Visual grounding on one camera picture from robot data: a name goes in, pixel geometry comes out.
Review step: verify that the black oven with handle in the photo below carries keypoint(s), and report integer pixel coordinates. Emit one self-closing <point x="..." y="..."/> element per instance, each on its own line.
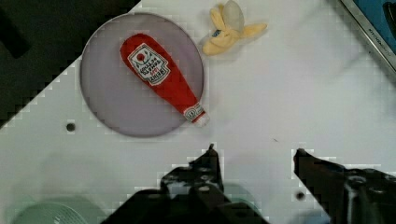
<point x="376" y="21"/>

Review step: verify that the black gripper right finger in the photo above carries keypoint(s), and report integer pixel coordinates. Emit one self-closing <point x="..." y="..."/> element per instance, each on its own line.
<point x="348" y="196"/>

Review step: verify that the grey round plate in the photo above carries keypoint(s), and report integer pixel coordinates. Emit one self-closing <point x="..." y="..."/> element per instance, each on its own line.
<point x="116" y="96"/>

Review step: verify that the yellow plush banana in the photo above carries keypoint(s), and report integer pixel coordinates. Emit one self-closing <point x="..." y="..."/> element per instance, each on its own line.
<point x="229" y="22"/>

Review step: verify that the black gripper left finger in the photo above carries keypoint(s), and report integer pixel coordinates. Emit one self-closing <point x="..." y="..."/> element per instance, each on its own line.
<point x="187" y="195"/>

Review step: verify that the light green bowl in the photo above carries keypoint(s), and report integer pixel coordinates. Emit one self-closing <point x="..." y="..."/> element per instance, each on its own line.
<point x="49" y="213"/>

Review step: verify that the red plush ketchup bottle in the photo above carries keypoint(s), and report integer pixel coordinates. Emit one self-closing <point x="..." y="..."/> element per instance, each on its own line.
<point x="155" y="67"/>

